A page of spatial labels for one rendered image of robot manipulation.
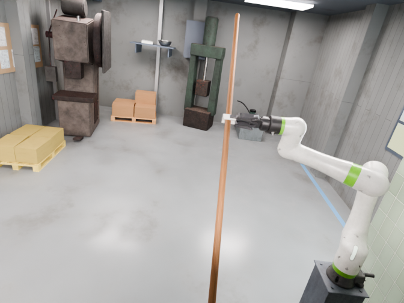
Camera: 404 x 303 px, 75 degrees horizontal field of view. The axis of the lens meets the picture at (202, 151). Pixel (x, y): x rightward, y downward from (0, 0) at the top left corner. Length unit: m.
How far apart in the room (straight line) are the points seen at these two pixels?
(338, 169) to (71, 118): 5.36
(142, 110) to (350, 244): 6.11
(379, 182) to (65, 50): 5.40
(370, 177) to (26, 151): 4.50
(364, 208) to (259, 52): 6.46
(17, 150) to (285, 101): 6.10
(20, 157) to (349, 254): 4.54
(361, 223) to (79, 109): 5.31
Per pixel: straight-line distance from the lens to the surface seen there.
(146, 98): 7.35
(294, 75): 7.52
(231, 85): 1.48
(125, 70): 8.06
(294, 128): 1.39
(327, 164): 1.44
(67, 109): 6.03
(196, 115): 7.03
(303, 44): 7.51
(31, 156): 4.89
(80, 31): 5.74
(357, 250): 1.63
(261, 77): 7.83
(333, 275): 1.74
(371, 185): 1.45
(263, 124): 1.36
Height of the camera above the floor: 2.33
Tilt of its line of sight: 24 degrees down
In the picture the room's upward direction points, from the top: 8 degrees clockwise
